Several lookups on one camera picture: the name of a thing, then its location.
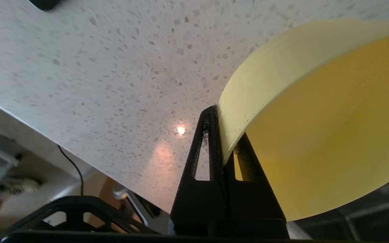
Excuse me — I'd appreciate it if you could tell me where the thin black floor cable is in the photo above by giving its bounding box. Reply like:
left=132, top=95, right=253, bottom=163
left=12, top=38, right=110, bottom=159
left=57, top=144, right=84, bottom=196

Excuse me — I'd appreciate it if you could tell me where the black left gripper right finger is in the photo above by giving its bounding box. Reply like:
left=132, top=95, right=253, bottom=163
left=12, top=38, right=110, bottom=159
left=223, top=132, right=289, bottom=238

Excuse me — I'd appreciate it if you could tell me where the yellow plastic bowl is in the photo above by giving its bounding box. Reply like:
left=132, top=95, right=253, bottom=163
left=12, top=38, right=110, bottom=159
left=217, top=19, right=389, bottom=222

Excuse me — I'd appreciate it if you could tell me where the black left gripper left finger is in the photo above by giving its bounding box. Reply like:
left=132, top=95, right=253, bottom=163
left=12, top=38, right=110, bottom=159
left=170, top=106, right=228, bottom=236

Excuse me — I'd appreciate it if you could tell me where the black perforated chassis frame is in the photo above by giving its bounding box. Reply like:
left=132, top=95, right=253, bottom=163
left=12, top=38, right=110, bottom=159
left=0, top=195, right=159, bottom=237

